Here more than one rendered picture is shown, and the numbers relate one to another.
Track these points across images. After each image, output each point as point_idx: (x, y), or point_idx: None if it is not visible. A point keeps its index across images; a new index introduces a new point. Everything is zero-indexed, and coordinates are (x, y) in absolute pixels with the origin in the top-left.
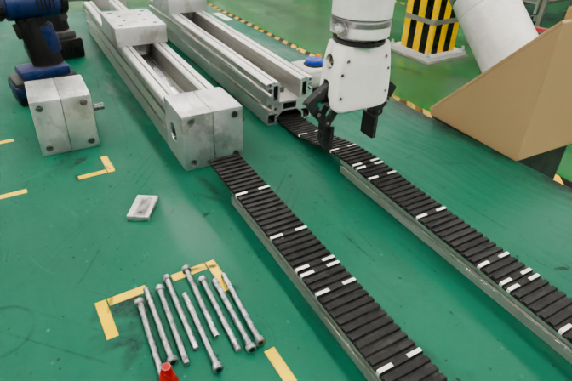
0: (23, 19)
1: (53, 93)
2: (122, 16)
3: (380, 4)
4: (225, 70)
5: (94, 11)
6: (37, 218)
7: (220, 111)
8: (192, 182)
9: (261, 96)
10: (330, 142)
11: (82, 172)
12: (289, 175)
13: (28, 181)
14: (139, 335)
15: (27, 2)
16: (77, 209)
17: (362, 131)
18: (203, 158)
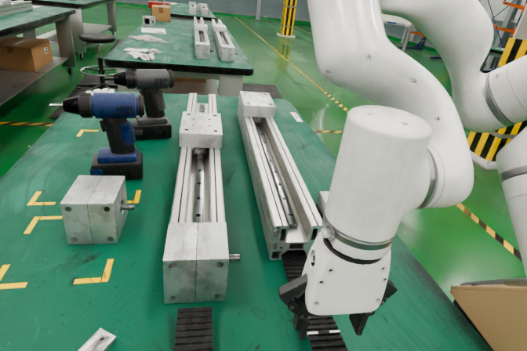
0: (107, 117)
1: (86, 196)
2: (195, 119)
3: (376, 226)
4: (258, 186)
5: (190, 103)
6: (6, 328)
7: (204, 260)
8: (161, 323)
9: (270, 232)
10: (303, 334)
11: (81, 274)
12: (257, 346)
13: (35, 273)
14: None
15: (110, 107)
16: (44, 327)
17: (350, 320)
18: (183, 296)
